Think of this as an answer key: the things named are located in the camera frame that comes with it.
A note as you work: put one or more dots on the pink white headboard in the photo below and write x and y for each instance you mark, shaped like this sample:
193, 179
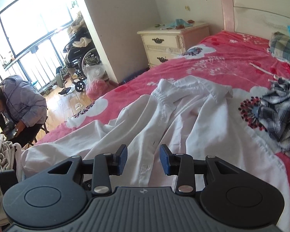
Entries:
256, 17

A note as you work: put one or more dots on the seated person grey jacket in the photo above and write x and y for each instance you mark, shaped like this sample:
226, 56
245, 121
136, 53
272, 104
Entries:
21, 104

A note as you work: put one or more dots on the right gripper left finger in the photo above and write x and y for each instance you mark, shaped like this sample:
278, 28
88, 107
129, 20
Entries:
106, 165

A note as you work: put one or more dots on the white button shirt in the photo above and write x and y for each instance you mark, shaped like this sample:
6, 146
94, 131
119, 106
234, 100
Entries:
191, 116

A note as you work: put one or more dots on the clothes heap on wheelchair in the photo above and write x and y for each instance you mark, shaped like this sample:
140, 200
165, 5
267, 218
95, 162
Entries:
78, 33

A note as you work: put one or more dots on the black wheelchair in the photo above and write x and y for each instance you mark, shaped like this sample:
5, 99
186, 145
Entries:
74, 62

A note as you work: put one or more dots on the blue cloth on nightstand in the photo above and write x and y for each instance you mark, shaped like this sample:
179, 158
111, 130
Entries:
177, 24

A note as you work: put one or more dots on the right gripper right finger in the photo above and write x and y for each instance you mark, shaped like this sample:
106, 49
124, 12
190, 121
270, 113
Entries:
181, 165

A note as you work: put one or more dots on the red plastic bag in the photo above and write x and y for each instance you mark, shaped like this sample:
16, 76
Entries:
95, 83

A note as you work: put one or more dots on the red floral bed blanket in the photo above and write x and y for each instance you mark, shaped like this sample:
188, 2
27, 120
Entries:
235, 60

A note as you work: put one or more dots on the plaid checkered shirt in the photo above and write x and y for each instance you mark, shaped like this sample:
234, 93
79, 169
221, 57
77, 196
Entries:
274, 113

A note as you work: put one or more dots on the cream bedside nightstand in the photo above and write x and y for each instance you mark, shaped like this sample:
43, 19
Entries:
162, 45

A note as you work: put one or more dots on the blue water bottle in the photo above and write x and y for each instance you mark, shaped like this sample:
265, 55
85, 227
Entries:
134, 75

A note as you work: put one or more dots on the plaid pillow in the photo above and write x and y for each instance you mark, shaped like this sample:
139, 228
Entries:
279, 46

